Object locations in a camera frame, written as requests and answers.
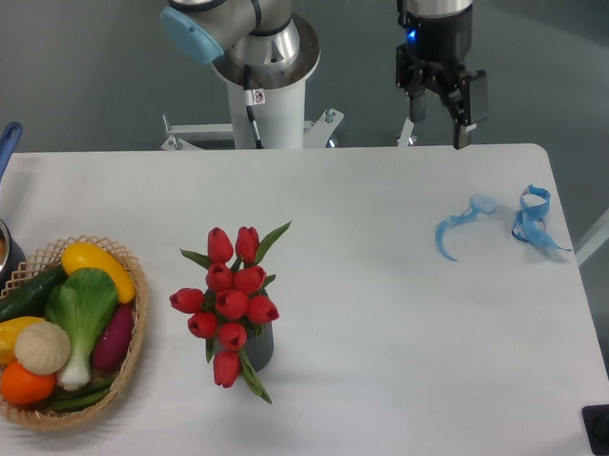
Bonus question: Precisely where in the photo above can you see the woven wicker basket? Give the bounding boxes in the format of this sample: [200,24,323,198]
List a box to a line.
[0,235,149,432]

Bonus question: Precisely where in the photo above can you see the green cucumber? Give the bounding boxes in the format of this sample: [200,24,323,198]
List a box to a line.
[0,264,68,323]

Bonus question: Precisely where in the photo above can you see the white steamed bun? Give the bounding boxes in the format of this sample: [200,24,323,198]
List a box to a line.
[14,321,71,375]

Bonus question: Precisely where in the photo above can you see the red tulip bouquet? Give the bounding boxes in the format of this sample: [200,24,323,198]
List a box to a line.
[169,223,291,404]

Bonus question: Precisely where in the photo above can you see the green bok choy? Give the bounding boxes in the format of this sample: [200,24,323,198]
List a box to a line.
[44,267,118,391]

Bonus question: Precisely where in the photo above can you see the purple sweet potato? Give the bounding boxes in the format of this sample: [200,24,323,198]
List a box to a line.
[92,305,134,372]

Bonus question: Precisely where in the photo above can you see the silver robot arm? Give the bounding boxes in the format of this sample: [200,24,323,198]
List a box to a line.
[161,0,488,150]

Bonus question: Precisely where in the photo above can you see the grey ribbed vase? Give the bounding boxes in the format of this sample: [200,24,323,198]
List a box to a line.
[244,323,275,372]

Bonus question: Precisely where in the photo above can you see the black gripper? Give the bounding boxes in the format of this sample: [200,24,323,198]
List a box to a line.
[395,0,489,149]

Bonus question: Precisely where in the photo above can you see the green bean pods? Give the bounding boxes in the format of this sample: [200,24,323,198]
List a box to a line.
[49,376,114,414]

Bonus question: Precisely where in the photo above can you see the blue tape loop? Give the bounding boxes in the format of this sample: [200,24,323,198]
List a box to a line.
[511,185,572,252]

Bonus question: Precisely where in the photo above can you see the black device at edge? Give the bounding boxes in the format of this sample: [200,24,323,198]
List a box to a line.
[581,404,609,456]

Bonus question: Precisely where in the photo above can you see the yellow bell pepper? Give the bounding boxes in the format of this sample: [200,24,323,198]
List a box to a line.
[0,316,44,366]

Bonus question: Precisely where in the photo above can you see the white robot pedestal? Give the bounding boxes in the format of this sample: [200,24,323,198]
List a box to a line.
[160,62,344,151]

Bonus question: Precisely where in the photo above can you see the orange fruit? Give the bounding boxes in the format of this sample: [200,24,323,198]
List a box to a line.
[0,361,56,405]

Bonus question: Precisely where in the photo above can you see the black cable on pedestal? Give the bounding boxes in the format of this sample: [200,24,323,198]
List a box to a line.
[239,64,268,151]

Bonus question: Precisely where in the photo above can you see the light blue tape strip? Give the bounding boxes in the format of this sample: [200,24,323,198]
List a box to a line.
[434,194,498,262]

